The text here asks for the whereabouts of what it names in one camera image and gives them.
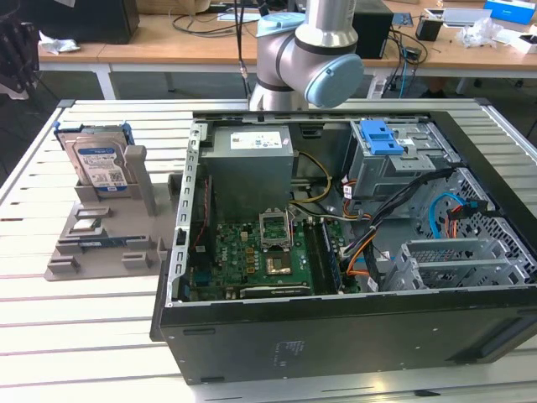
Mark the hard disk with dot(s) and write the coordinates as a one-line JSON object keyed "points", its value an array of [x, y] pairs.
{"points": [[98, 163]]}

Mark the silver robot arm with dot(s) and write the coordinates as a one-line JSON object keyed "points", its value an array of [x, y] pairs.
{"points": [[285, 54]]}

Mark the grey metal disk bay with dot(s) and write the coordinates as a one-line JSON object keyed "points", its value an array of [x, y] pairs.
{"points": [[461, 263]]}

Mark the large black box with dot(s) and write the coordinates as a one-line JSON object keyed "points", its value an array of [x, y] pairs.
{"points": [[84, 21]]}

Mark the wooden desk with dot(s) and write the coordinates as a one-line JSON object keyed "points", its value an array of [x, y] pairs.
{"points": [[461, 59], [168, 46]]}

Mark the silver CPU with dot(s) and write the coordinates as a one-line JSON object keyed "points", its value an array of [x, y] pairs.
{"points": [[86, 224]]}

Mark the grey parts rack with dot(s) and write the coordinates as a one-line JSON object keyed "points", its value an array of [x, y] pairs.
{"points": [[113, 218]]}

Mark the loose RAM stick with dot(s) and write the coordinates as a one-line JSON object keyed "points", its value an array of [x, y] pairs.
{"points": [[105, 242]]}

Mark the grey power supply unit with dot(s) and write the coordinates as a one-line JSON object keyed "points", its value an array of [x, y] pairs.
{"points": [[247, 176]]}

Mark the black case fan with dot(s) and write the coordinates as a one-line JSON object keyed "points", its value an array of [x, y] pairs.
{"points": [[210, 235]]}

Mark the green motherboard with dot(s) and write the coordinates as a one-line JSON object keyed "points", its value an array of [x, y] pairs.
{"points": [[235, 252]]}

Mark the metal locking lever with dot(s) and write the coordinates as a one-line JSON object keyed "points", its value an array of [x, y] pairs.
{"points": [[289, 226]]}

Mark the CPU socket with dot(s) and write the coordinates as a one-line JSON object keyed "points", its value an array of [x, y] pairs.
{"points": [[279, 264]]}

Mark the black graphics card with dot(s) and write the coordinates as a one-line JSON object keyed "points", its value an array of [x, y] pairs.
{"points": [[272, 291]]}

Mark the tall black box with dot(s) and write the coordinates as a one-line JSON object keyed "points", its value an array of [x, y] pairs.
{"points": [[373, 33]]}

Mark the blue plastic latch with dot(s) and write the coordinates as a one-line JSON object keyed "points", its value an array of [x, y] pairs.
{"points": [[379, 138]]}

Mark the RAM stick in slot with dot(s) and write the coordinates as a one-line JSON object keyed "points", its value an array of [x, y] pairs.
{"points": [[331, 260]]}

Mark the grey metal drive cage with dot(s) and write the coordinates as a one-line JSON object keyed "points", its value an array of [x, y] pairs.
{"points": [[377, 176]]}

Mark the black open PC case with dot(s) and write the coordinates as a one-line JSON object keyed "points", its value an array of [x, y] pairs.
{"points": [[335, 336]]}

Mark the white tray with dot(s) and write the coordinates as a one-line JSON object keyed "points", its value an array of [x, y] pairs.
{"points": [[461, 17]]}

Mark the crumpled clear plastic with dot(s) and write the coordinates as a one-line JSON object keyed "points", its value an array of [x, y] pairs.
{"points": [[478, 33]]}

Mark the blue cardboard box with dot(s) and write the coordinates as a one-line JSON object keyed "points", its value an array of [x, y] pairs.
{"points": [[512, 10]]}

